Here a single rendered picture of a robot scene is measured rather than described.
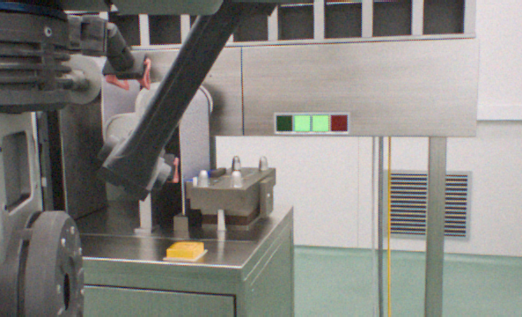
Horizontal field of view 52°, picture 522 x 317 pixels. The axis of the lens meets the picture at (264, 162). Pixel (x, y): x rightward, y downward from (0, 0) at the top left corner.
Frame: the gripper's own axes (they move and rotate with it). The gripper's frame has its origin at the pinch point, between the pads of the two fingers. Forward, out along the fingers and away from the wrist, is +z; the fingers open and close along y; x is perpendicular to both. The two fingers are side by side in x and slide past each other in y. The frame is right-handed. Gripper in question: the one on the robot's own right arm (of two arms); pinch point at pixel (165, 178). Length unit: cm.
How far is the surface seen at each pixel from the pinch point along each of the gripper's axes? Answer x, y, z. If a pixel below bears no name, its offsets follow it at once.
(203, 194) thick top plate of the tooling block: -1.4, 8.3, 7.9
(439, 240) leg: 4, 76, 65
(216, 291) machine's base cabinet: -29.4, 18.3, -1.3
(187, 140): 15.3, 0.8, 7.8
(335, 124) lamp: 31, 42, 29
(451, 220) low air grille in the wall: 78, 105, 272
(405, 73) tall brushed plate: 45, 64, 21
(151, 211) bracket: -5.9, -7.5, 10.7
